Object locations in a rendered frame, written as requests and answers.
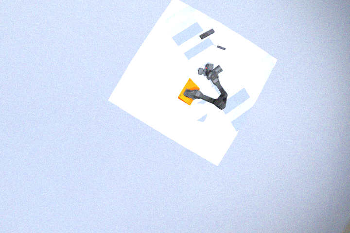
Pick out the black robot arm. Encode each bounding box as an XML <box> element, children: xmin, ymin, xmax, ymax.
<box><xmin>183</xmin><ymin>63</ymin><xmax>228</xmax><ymax>110</ymax></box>

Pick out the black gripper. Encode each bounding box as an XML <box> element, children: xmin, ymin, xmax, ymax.
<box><xmin>198</xmin><ymin>67</ymin><xmax>211</xmax><ymax>76</ymax></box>

